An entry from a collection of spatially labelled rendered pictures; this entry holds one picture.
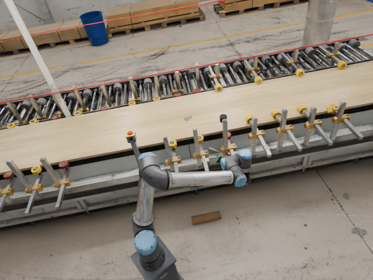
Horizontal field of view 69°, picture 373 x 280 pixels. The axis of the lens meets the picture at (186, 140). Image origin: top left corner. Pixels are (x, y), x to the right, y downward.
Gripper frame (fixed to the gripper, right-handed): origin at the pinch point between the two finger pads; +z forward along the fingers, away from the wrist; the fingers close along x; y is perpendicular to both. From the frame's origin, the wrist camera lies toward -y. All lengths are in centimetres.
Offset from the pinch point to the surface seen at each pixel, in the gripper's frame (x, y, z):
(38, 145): -180, -92, -7
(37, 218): -211, -64, 70
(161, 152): -61, -61, 6
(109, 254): -132, -12, 83
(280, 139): 46, -36, -3
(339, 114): 96, -35, -19
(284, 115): 46, -36, -30
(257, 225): 20, -8, 83
